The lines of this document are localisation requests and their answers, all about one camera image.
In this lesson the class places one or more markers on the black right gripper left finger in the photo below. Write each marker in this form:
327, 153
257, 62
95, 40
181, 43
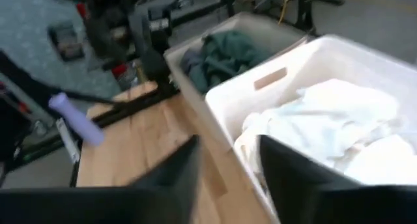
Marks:
97, 204

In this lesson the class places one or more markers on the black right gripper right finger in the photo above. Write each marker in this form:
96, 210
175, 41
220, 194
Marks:
325, 204

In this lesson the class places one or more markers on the white lace garment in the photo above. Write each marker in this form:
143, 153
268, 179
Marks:
325, 120

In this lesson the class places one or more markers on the dark grey sweatshirt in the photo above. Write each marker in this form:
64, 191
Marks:
192, 67

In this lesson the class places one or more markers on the dark green garment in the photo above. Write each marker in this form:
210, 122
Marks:
231, 54

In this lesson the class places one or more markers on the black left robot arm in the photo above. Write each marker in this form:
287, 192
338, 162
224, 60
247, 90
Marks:
153, 51

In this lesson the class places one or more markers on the purple cylinder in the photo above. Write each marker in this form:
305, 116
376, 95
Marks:
78, 120

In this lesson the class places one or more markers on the white perforated basket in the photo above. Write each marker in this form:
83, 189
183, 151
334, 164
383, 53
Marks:
293, 84

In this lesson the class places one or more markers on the beige bin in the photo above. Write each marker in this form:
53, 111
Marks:
182, 71

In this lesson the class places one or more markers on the black box on floor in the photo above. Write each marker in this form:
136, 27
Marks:
66, 41

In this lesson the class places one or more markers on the aluminium bracket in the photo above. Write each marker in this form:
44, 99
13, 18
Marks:
66, 139

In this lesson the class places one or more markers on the black frame bar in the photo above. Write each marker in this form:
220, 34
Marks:
130, 108

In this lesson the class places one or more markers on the black slanted frame post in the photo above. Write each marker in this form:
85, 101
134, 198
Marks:
32, 84

